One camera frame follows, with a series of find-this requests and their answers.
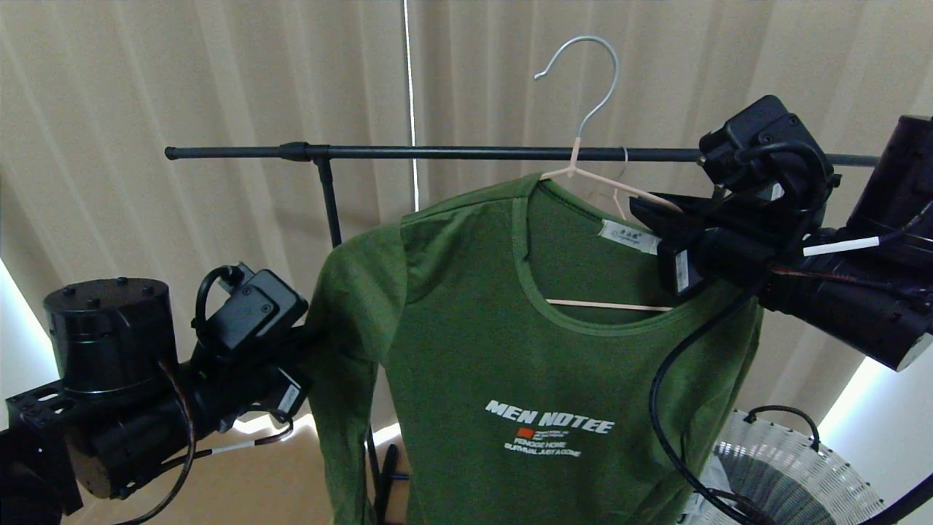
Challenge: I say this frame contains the black clothes rack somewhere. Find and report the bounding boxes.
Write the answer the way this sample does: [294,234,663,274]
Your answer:
[164,141,883,525]

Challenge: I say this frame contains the green long-sleeved shirt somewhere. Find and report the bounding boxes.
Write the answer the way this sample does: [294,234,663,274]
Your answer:
[305,174,765,525]

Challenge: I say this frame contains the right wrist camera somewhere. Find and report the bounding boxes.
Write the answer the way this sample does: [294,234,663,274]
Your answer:
[698,93,843,223]

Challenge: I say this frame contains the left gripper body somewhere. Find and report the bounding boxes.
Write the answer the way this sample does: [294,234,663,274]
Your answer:
[188,327,321,435]

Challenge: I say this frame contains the black cable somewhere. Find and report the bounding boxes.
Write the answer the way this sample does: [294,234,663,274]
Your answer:
[647,283,933,525]

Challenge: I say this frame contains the pink clothes hanger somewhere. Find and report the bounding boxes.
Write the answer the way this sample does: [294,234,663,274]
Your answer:
[534,35,684,314]
[585,147,631,221]

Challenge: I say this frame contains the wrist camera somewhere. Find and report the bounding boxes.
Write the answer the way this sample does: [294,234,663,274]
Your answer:
[191,262,311,365]
[698,93,843,223]

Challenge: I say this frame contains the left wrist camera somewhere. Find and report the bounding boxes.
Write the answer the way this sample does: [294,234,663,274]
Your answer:
[191,262,311,365]

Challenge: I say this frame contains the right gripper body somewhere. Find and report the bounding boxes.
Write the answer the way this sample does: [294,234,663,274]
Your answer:
[655,222,786,300]

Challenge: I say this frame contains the white laundry basket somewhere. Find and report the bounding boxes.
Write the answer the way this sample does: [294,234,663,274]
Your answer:
[682,405,888,525]

